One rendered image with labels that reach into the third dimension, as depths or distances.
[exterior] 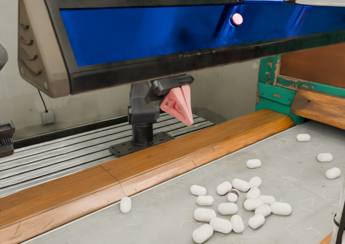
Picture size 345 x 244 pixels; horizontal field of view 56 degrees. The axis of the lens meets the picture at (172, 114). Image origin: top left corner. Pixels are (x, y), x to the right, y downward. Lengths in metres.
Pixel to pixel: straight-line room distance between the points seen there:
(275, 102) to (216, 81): 1.46
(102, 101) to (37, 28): 2.47
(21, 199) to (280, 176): 0.51
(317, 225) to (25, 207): 0.50
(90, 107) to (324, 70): 2.02
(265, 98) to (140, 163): 0.52
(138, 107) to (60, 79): 0.69
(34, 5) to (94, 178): 0.47
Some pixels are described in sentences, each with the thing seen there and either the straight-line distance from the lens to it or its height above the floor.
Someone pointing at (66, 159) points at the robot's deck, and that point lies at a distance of 0.97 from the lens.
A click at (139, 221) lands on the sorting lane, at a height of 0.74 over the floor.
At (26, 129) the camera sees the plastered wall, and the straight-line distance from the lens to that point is 2.58.
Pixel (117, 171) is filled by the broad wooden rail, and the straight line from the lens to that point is 0.69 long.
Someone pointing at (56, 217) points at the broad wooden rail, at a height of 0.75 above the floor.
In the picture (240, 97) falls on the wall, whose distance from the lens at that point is 2.35.
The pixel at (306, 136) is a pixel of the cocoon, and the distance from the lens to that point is 0.92.
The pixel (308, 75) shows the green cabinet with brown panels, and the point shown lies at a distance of 1.00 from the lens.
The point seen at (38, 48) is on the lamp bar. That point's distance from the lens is 0.24.
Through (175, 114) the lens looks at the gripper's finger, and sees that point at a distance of 0.68.
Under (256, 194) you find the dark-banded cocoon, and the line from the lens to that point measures 0.64.
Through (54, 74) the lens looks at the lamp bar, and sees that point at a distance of 0.24.
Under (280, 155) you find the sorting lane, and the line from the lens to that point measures 0.84.
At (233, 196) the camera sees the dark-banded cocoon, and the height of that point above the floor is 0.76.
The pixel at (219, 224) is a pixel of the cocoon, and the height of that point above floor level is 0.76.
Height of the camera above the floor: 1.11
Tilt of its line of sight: 21 degrees down
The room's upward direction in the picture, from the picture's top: straight up
